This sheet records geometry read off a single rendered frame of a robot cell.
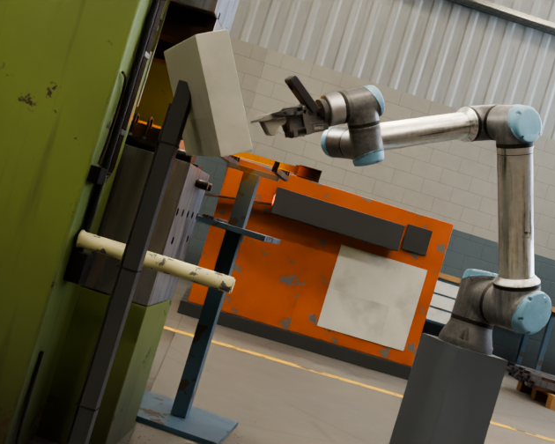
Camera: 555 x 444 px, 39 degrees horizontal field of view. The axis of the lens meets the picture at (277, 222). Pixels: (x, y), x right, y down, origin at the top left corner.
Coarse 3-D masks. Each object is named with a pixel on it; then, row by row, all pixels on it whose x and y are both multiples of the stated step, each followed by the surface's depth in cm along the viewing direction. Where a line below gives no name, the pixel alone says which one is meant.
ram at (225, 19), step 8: (176, 0) 237; (184, 0) 237; (192, 0) 237; (200, 0) 236; (208, 0) 236; (216, 0) 236; (224, 0) 243; (232, 0) 254; (184, 8) 241; (192, 8) 239; (200, 8) 236; (208, 8) 236; (216, 8) 236; (224, 8) 247; (232, 8) 258; (216, 16) 240; (224, 16) 250; (232, 16) 262; (224, 24) 253; (232, 24) 265
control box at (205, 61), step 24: (168, 48) 203; (192, 48) 181; (216, 48) 178; (168, 72) 208; (192, 72) 186; (216, 72) 179; (192, 96) 191; (216, 96) 179; (240, 96) 181; (192, 120) 197; (216, 120) 180; (240, 120) 182; (192, 144) 203; (216, 144) 182; (240, 144) 182
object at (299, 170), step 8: (240, 152) 290; (256, 160) 289; (264, 160) 289; (272, 160) 288; (280, 168) 289; (288, 168) 287; (296, 168) 286; (304, 168) 287; (312, 168) 286; (304, 176) 287; (312, 176) 286; (320, 176) 287
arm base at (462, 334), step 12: (456, 324) 273; (468, 324) 271; (480, 324) 270; (444, 336) 274; (456, 336) 270; (468, 336) 269; (480, 336) 270; (468, 348) 268; (480, 348) 268; (492, 348) 274
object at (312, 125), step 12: (288, 108) 211; (300, 108) 212; (324, 108) 214; (288, 120) 212; (300, 120) 213; (312, 120) 216; (324, 120) 216; (288, 132) 214; (300, 132) 213; (312, 132) 215
